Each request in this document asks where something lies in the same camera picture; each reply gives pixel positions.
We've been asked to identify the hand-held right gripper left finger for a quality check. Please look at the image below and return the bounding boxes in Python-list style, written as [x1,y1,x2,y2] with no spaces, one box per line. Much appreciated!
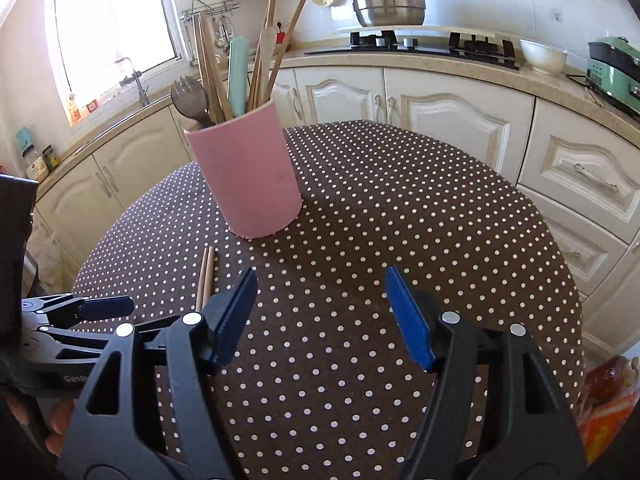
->
[57,267,259,480]

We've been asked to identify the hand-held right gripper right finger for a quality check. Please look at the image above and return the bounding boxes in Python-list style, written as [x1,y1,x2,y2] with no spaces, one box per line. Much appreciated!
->
[384,266,588,480]

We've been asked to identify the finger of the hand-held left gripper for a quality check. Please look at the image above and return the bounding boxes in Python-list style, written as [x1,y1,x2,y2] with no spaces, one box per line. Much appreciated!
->
[21,294,136,329]
[29,313,182,365]

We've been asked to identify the slender wooden chopstick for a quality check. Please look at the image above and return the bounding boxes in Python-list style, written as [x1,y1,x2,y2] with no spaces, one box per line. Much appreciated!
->
[195,246,210,312]
[204,246,217,306]

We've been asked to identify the pink utensil cup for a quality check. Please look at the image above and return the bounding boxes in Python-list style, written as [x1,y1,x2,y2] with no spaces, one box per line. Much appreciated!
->
[183,98,304,239]

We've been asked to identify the grey plastic spork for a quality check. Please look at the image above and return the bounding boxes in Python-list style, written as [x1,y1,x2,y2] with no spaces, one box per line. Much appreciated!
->
[170,75,213,129]

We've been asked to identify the mint green handled utensil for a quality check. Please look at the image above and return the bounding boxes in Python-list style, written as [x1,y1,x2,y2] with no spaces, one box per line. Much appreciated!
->
[227,35,250,117]

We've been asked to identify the bundle of wooden chopsticks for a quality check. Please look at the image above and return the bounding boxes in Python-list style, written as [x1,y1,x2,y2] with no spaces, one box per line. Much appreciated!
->
[192,0,314,127]

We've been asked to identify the person's left hand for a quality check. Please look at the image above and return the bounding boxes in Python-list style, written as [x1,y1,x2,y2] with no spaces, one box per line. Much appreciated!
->
[45,398,77,457]

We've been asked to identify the clear storage jar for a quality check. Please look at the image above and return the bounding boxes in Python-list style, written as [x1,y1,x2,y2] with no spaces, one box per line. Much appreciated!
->
[22,147,49,182]

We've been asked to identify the brown polka dot tablecloth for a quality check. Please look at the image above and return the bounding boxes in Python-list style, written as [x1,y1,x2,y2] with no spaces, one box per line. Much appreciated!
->
[70,120,587,480]

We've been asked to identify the cream kitchen base cabinets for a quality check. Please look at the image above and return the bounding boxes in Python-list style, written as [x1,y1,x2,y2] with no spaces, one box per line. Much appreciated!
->
[31,54,640,357]

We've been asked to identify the chrome faucet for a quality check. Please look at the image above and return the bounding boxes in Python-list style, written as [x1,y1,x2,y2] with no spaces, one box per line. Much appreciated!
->
[113,56,151,107]

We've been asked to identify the orange snack bag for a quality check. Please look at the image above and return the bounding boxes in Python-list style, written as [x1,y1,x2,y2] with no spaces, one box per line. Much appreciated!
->
[574,354,639,467]

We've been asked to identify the kitchen window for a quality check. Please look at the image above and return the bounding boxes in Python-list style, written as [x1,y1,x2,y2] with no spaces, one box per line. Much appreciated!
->
[49,0,182,127]

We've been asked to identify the black gas stove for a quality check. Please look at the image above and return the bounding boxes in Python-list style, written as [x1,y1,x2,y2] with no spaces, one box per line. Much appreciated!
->
[303,30,522,71]

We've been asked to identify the white ceramic bowl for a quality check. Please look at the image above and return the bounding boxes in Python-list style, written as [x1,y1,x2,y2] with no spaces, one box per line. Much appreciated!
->
[519,38,569,77]

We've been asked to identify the green electric cooker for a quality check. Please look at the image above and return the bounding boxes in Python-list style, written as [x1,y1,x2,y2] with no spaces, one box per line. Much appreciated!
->
[585,35,640,122]

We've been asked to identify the black power cable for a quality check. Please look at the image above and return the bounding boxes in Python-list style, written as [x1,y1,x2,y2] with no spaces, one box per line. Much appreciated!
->
[564,73,607,107]

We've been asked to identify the metal utensil rail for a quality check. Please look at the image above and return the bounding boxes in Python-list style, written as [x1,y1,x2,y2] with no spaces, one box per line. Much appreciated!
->
[178,0,242,69]

